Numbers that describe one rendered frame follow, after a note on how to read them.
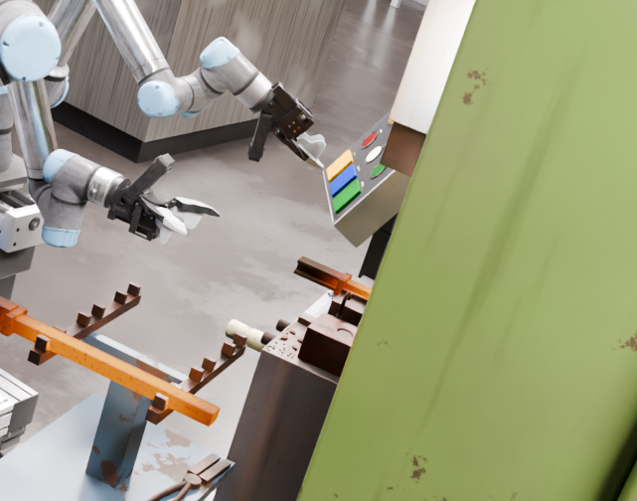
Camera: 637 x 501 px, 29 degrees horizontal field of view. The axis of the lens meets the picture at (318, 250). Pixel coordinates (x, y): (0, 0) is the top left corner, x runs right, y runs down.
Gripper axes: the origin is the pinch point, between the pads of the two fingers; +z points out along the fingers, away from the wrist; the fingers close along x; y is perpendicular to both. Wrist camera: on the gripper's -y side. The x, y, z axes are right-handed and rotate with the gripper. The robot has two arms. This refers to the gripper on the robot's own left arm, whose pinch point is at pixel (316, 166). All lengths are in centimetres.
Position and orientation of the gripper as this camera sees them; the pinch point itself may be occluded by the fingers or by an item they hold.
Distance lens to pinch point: 277.1
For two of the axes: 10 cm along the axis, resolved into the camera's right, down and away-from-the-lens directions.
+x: -0.7, -4.1, 9.1
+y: 7.3, -6.4, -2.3
